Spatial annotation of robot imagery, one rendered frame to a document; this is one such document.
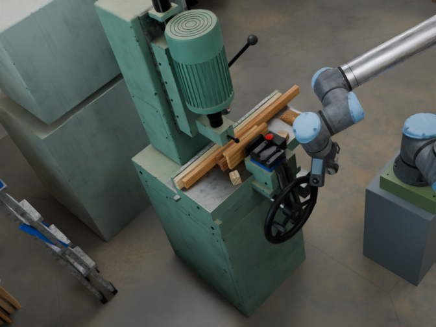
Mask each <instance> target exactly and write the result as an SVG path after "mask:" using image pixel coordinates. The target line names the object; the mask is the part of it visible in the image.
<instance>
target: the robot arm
mask: <svg viewBox="0 0 436 327"><path fill-rule="evenodd" d="M434 46H436V15H434V16H432V17H430V18H429V19H427V20H425V21H423V22H422V23H419V24H418V25H415V26H414V27H412V28H410V29H408V30H407V31H405V32H403V33H401V34H399V35H398V36H395V37H394V38H392V39H390V40H388V41H386V42H384V43H383V44H381V45H379V46H377V47H375V48H373V49H371V50H369V51H368V52H366V53H364V54H362V55H361V56H359V57H357V58H355V59H353V60H351V61H349V62H347V63H346V64H344V65H342V66H339V67H337V68H335V69H333V68H330V67H324V68H322V69H320V70H318V72H316V74H314V76H313V78H312V81H311V85H312V87H313V91H314V92H315V94H316V95H317V97H318V98H319V100H320V102H321V103H322V105H323V107H324V108H323V109H321V110H319V111H317V112H315V113H313V112H304V113H302V114H300V115H299V116H298V117H297V118H296V119H295V121H294V123H293V133H294V135H295V138H296V139H297V141H299V143H300V144H301V146H302V147H303V149H304V150H305V151H306V153H307V154H308V155H309V156H310V157H312V159H311V173H310V181H309V184H310V185H311V186H317V187H323V186H324V179H325V173H326V174H328V175H334V174H336V173H337V172H338V169H339V165H338V164H337V163H338V157H337V158H336V159H335V160H334V158H335V155H336V153H338V154H339V151H340V147H339V145H338V143H337V142H333V141H332V140H331V138H330V137H332V136H333V135H335V134H337V133H339V132H340V131H342V130H344V129H346V128H348V127H350V126H352V125H354V124H357V123H358V122H359V121H361V120H362V119H364V117H365V113H364V111H363V109H362V107H361V105H360V103H359V101H358V99H357V97H356V94H355V93H354V92H350V91H352V90H353V89H354V88H356V87H358V86H360V85H362V84H364V83H366V82H368V81H370V80H371V79H373V78H375V77H377V76H379V75H381V74H382V73H385V72H386V71H388V70H390V69H392V68H394V67H396V66H398V65H400V64H402V63H404V62H405V61H407V60H409V59H411V58H413V57H415V56H416V55H419V54H420V53H423V52H424V51H427V50H428V49H430V48H432V47H434ZM337 146H338V150H337ZM393 171H394V174H395V175H396V177H397V178H398V179H399V180H400V181H401V182H403V183H405V184H407V185H410V186H415V187H424V186H429V185H430V186H431V188H432V190H434V191H435V192H436V115H434V114H428V113H426V114H424V113H421V114H415V115H412V116H411V117H409V118H408V119H406V121H405V123H404V127H403V129H402V142H401V148H400V154H399V155H398V156H397V157H396V159H395V161H394V165H393Z"/></svg>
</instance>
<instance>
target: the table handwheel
mask: <svg viewBox="0 0 436 327"><path fill-rule="evenodd" d="M309 181H310V176H300V177H298V178H296V179H294V180H292V181H291V182H290V183H288V185H286V187H285V188H283V190H281V192H280V193H279V194H278V195H276V194H275V195H274V196H273V197H272V198H271V199H269V198H268V197H266V196H265V195H263V194H262V193H260V192H259V191H257V190H255V192H256V193H257V194H259V195H261V196H262V197H263V198H265V199H267V200H268V201H269V202H271V203H272V204H271V207H270V208H269V211H268V213H267V216H266V219H265V224H264V234H265V238H266V239H267V241H268V242H270V243H272V244H275V245H276V244H281V243H284V242H286V241H287V240H289V239H291V238H292V237H293V236H294V235H295V234H296V233H297V232H298V231H299V230H300V229H301V228H302V227H303V226H304V224H305V223H306V221H307V220H308V218H309V217H310V215H311V213H312V211H313V209H314V206H315V203H316V201H317V195H318V187H317V186H310V188H311V193H310V198H309V199H308V200H305V201H304V202H302V203H300V204H296V203H294V202H293V201H291V198H290V195H289V194H290V192H292V190H294V189H295V188H296V187H298V186H299V185H301V184H305V183H307V184H309ZM285 198H286V200H287V201H285V200H284V199H285ZM305 205H307V206H306V209H305V210H304V213H303V214H302V216H301V217H300V219H299V220H298V221H297V223H296V224H295V225H294V226H293V227H292V228H291V229H290V230H289V231H288V232H286V233H285V234H284V235H282V236H281V234H282V233H281V232H280V231H278V232H277V233H276V235H275V236H273V234H272V225H273V220H274V217H275V215H276V212H277V211H278V209H279V208H280V209H282V212H283V214H284V215H285V219H284V221H283V223H282V225H283V226H286V224H287V223H288V221H289V220H290V219H291V220H294V219H296V218H297V217H298V216H299V215H300V212H301V208H302V207H303V206H305Z"/></svg>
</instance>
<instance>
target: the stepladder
mask: <svg viewBox="0 0 436 327"><path fill-rule="evenodd" d="M9 190H10V188H9V187H8V186H7V185H6V184H5V183H4V182H3V181H2V180H1V179H0V208H1V209H2V210H3V211H4V212H5V213H6V214H7V215H8V216H9V217H10V218H11V219H12V220H13V221H15V222H16V223H17V224H18V225H19V229H20V230H22V231H25V232H26V233H28V234H29V235H30V236H31V237H32V238H33V239H34V240H35V241H37V242H38V243H39V244H40V245H41V246H42V247H43V248H44V249H45V250H46V251H47V252H48V253H50V254H51V255H52V256H53V257H54V258H55V259H56V260H57V261H59V262H60V263H61V264H62V265H63V266H64V267H65V268H66V269H67V270H68V271H69V272H70V273H71V274H73V275H74V276H75V277H76V278H77V279H78V280H80V281H81V282H82V283H83V284H84V285H85V286H86V287H87V288H88V289H89V290H90V291H91V292H92V293H93V294H95V295H96V296H97V297H98V298H99V300H100V301H101V302H102V303H103V304H105V303H107V302H108V301H107V299H106V297H105V296H104V294H103V293H102V292H101V291H98V290H97V289H96V288H95V287H94V286H92V285H91V284H90V279H89V278H87V277H86V275H88V274H89V273H90V274H91V275H92V276H93V277H94V278H96V279H97V280H98V281H99V282H100V283H102V284H103V285H104V286H105V287H106V288H108V289H109V290H110V291H111V292H112V293H113V294H114V295H115V294H116V293H117V292H118V290H117V289H116V288H115V287H114V285H113V284H112V283H111V282H108V281H107V280H106V279H105V278H103V277H102V276H101V275H100V274H99V273H100V271H99V270H98V269H96V266H97V265H96V263H95V262H94V261H93V260H92V259H91V258H90V257H89V256H88V255H87V254H86V253H84V252H83V251H82V250H81V249H80V248H79V247H78V246H76V247H75V248H74V249H72V248H71V247H70V246H71V245H72V242H70V240H69V239H68V238H67V237H66V236H65V235H64V234H63V233H61V231H59V229H57V227H56V226H55V225H53V224H52V225H51V226H50V227H49V228H48V224H46V223H44V222H42V221H43V220H44V218H43V217H42V216H41V215H40V214H39V213H38V212H37V211H36V210H35V209H34V208H33V207H32V206H31V205H30V204H29V203H28V202H27V201H26V200H25V199H23V200H22V201H21V202H20V203H18V202H17V201H16V200H14V199H13V198H12V197H11V196H10V195H9V194H8V193H7V191H9ZM63 252H65V253H66V254H67V255H66V258H67V259H68V260H69V261H70V262H71V263H72V264H73V265H74V266H75V267H76V268H77V269H76V268H75V267H74V266H72V264H70V262H68V261H67V260H66V259H65V257H63V256H62V255H61V254H62V253H63ZM78 270H79V271H78Z"/></svg>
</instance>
